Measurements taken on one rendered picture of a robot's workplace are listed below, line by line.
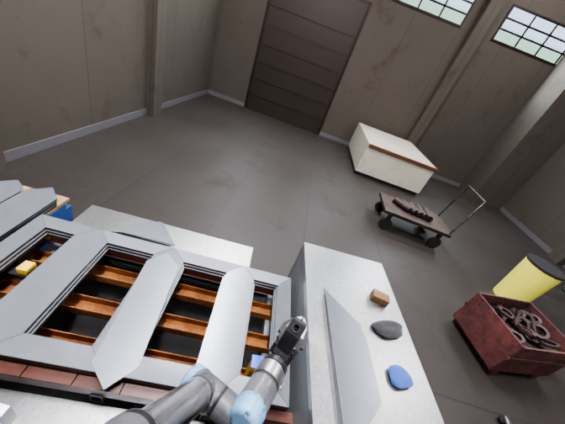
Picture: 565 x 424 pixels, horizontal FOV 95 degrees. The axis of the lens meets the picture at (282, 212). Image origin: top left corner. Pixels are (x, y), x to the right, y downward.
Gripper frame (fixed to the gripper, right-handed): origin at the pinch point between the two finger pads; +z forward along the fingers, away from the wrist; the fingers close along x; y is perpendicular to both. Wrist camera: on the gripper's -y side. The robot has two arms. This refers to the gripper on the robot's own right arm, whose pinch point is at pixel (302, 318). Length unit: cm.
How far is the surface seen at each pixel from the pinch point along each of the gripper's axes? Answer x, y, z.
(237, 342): -17, 54, 18
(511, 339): 184, 51, 212
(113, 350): -56, 61, -18
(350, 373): 30.8, 28.8, 22.9
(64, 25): -411, -1, 150
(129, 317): -64, 59, -5
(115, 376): -47, 61, -23
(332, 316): 14, 27, 44
